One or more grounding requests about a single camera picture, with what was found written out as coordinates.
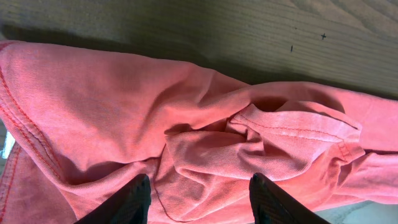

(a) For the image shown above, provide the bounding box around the red printed t-shirt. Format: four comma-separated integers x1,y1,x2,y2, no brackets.
1,41,397,223

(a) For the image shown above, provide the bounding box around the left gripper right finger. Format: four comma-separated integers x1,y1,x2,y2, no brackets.
249,172,329,224

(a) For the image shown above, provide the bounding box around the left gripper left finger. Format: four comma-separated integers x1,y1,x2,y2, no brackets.
75,174,151,224

